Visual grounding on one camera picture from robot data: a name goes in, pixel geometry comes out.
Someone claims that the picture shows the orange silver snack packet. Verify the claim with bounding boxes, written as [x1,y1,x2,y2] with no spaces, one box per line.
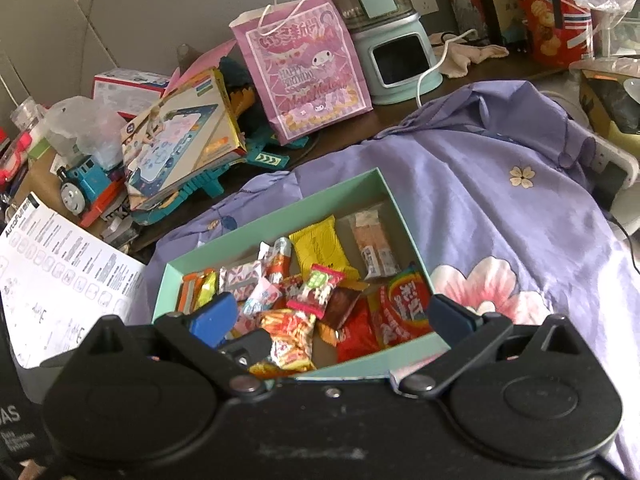
[176,271,207,314]

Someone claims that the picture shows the white red toy box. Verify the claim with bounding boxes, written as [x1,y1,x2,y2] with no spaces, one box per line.
[92,69,171,121]

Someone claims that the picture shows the black white toy piece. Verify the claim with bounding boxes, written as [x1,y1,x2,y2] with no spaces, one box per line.
[102,200,141,251]

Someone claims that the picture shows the small red snack packet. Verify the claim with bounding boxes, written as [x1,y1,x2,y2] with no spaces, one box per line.
[277,274,310,311]

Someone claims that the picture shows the brown gold snack packet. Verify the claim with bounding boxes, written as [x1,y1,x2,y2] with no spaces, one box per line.
[325,285,362,331]

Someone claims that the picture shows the clear sausage snack packet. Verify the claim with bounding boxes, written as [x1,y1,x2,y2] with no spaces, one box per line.
[347,202,401,281]

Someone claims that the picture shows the plain red snack packet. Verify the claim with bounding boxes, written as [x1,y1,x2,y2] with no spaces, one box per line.
[336,305,383,363]

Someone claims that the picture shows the clear plastic jar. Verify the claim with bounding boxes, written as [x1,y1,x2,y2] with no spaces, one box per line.
[10,97,46,136]

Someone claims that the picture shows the red cookie tin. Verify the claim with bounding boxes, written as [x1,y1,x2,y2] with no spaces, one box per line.
[515,0,596,68]

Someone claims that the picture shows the pink patterned white packet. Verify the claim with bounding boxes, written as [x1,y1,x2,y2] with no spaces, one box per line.
[218,260,263,302]

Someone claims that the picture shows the white power strip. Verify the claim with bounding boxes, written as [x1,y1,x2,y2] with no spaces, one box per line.
[590,132,640,211]

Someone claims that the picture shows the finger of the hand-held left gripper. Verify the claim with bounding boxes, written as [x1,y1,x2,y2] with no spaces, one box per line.
[218,329,273,369]

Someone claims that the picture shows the dark blue yellow toy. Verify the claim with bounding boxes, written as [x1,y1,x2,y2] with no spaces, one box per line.
[218,55,261,133]

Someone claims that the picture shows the pink gift bag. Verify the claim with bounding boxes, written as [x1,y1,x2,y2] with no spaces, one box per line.
[229,0,373,147]

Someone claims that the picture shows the mint green blender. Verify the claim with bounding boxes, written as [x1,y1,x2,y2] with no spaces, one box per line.
[307,0,443,106]

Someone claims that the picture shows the crumpled clear plastic bag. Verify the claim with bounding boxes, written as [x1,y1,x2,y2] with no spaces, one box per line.
[44,96,128,171]

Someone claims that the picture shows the plain yellow snack packet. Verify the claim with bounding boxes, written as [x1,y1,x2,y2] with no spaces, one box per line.
[289,215,361,283]

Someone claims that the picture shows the teal toy track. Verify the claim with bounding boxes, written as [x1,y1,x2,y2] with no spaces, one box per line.
[131,130,311,226]

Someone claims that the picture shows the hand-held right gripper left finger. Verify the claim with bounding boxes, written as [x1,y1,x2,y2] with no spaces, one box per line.
[67,291,268,403]

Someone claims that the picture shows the pink plastic toy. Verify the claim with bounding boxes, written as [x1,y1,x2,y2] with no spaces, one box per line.
[0,130,33,186]

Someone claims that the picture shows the purple floral blanket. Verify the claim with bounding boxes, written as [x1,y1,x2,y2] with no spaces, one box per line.
[145,80,640,480]

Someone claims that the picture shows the red blue printed box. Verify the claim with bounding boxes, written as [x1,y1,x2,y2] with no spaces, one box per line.
[437,0,488,43]

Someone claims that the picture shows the orange noodle snack packet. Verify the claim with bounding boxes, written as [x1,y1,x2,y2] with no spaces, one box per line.
[250,308,318,378]

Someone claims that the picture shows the beige cloth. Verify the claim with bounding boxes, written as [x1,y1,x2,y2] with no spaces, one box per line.
[430,31,511,79]

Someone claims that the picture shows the red white candy packet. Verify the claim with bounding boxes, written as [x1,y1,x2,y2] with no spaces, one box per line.
[286,263,347,319]

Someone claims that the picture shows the dark printed box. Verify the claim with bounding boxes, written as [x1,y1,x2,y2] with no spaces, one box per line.
[482,0,526,46]

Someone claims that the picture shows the red rainbow candy packet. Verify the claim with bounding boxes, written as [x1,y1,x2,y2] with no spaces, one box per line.
[367,265,435,346]

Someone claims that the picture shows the teal cardboard box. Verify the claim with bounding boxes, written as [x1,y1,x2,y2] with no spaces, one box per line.
[151,168,451,381]

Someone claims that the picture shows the yellow cardboard box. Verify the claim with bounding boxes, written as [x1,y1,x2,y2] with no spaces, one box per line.
[580,67,640,136]

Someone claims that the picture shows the white instruction sheet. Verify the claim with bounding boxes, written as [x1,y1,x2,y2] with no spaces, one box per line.
[0,191,148,371]

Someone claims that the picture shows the blue toy train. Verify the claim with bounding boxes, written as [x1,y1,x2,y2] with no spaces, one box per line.
[56,152,128,228]

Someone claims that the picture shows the white power cable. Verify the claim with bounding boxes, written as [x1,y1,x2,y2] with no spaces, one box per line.
[415,30,481,106]

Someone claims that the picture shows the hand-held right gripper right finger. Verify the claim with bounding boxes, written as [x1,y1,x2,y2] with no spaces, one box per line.
[399,294,586,400]

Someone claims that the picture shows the brown cardboard box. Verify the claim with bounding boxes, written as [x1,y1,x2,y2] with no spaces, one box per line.
[22,142,68,201]

